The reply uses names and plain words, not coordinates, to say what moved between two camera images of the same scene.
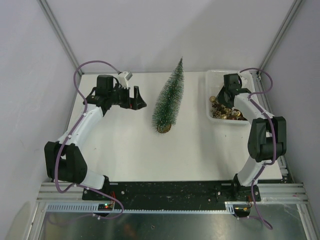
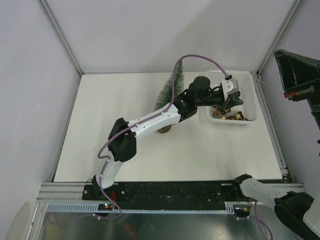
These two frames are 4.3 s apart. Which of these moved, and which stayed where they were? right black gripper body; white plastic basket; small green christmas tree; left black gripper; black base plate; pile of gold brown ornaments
Moved: right black gripper body; left black gripper
Stayed: small green christmas tree; white plastic basket; pile of gold brown ornaments; black base plate
